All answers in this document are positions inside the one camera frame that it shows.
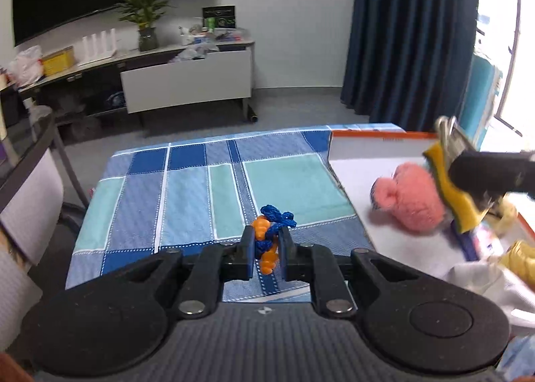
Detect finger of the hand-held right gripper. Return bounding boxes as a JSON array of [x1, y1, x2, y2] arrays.
[[435, 115, 475, 157], [448, 150, 535, 203]]

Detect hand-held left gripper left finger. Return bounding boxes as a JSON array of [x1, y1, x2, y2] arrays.
[[124, 225, 256, 321]]

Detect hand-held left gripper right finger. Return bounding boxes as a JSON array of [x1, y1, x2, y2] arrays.
[[278, 226, 419, 319]]

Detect yellow wavy sponge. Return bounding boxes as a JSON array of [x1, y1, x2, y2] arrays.
[[422, 142, 488, 236]]

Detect pale yellow mesh bath pouf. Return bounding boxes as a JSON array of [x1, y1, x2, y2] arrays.
[[487, 197, 520, 237]]

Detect blue orange corded earplugs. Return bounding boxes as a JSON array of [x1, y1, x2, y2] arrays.
[[252, 204, 298, 275]]

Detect pink plush ball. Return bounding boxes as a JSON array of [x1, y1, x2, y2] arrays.
[[369, 162, 446, 235]]

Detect yellow striped knit hat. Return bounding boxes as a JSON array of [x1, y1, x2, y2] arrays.
[[499, 240, 535, 279]]

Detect white orange-rimmed tray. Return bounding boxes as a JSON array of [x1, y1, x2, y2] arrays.
[[327, 130, 535, 324]]

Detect white face mask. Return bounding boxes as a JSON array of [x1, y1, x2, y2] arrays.
[[445, 260, 535, 325]]

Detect blue plaid blanket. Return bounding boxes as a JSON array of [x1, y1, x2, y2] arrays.
[[65, 123, 408, 306]]

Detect dark blue curtain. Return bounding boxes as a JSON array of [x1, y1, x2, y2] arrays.
[[340, 0, 482, 133]]

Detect grey TV stand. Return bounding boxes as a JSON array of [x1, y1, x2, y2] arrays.
[[17, 37, 257, 141]]

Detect pile of clear plastic packets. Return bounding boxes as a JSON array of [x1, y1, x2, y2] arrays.
[[173, 41, 220, 63]]

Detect clear plastic box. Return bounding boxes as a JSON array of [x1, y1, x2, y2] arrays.
[[213, 29, 245, 42]]

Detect dark round side table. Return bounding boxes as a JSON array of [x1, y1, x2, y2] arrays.
[[0, 85, 91, 349]]

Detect black green box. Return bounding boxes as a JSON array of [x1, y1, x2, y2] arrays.
[[202, 4, 238, 30]]

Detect white router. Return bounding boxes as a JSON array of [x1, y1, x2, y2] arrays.
[[79, 29, 118, 66]]

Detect potted plant in glass vase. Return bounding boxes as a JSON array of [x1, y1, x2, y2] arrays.
[[114, 0, 177, 53]]

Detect yellow box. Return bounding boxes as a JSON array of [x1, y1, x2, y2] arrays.
[[41, 46, 76, 77]]

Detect white plastic bag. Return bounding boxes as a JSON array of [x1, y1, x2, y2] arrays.
[[7, 45, 45, 86]]

